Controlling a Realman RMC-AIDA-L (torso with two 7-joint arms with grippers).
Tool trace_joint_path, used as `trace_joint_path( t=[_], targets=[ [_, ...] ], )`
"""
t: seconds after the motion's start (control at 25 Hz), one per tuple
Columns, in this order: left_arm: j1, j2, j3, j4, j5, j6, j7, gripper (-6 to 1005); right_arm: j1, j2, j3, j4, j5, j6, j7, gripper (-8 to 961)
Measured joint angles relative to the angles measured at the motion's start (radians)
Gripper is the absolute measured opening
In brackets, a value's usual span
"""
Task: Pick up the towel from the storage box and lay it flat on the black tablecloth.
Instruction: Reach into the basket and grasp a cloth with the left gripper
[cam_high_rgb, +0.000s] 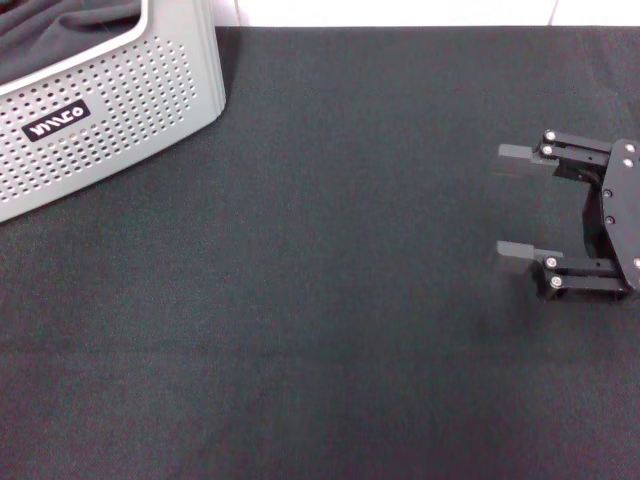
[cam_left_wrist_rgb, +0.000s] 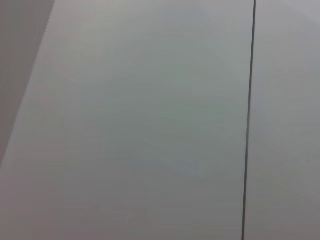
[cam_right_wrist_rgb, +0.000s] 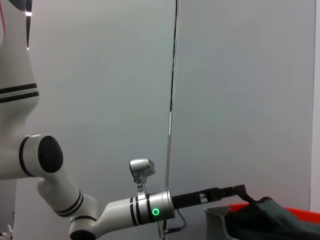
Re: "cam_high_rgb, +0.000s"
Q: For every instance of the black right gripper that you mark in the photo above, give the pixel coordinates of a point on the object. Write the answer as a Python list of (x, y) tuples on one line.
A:
[(622, 210)]

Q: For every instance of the grey perforated plastic storage box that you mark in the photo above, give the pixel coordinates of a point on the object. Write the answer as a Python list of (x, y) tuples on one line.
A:
[(150, 85)]

